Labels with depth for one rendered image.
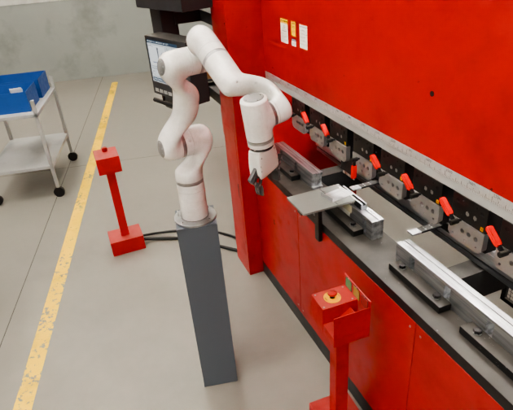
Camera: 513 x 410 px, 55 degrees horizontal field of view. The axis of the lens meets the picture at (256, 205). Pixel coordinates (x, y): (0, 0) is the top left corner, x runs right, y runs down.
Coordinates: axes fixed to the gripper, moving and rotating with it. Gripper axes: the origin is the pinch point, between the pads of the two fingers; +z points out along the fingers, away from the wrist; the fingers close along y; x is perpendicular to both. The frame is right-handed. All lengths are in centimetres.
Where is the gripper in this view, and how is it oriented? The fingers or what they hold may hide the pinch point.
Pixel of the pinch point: (268, 185)
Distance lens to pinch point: 163.0
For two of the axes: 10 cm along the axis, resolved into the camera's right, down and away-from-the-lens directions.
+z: 1.5, 7.8, 6.1
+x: 7.9, 2.8, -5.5
